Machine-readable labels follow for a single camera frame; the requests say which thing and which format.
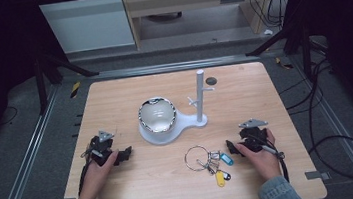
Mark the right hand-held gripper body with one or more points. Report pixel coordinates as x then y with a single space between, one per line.
254 136

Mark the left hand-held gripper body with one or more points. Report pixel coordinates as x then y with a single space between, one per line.
101 148

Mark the blue key tag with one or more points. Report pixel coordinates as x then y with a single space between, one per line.
227 159

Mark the silver keys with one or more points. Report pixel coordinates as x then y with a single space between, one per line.
214 155

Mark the black key tag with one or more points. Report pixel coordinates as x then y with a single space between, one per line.
226 175

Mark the yellow key tag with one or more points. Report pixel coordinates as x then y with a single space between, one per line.
220 179

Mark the white hook stand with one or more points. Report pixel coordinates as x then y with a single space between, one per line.
183 122

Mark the person's right hand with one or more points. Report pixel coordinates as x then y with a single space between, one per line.
263 161

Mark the person's left hand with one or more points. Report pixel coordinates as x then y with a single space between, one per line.
94 179

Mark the shiny silver bowl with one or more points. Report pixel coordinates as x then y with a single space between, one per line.
157 115

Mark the yellow black tape strip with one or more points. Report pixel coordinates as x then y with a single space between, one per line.
283 63
75 89

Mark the grey round table grommet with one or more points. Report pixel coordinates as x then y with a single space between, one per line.
211 81

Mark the black stand legs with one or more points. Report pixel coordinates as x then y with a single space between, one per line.
43 71
295 40

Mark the white cabinet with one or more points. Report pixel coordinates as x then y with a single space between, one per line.
88 22

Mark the metal floor rail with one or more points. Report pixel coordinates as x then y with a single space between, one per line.
174 67
347 140
21 167

